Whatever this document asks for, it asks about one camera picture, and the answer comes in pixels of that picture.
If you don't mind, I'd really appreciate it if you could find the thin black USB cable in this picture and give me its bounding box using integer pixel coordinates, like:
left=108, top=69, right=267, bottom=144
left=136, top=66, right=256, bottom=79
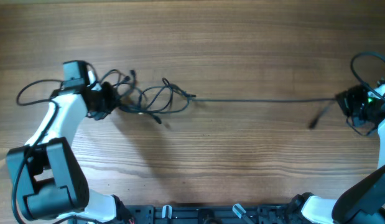
left=111, top=68, right=164, bottom=124

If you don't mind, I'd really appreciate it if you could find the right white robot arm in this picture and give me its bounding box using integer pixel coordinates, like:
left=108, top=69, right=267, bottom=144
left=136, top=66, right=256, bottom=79
left=286, top=80, right=385, bottom=223

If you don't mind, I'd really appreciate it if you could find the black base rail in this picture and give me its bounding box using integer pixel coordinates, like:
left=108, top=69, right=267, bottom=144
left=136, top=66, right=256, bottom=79
left=126, top=204, right=308, bottom=224

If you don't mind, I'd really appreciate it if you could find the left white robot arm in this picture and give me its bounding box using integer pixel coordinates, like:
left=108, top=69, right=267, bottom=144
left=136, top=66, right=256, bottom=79
left=6, top=60, right=127, bottom=223

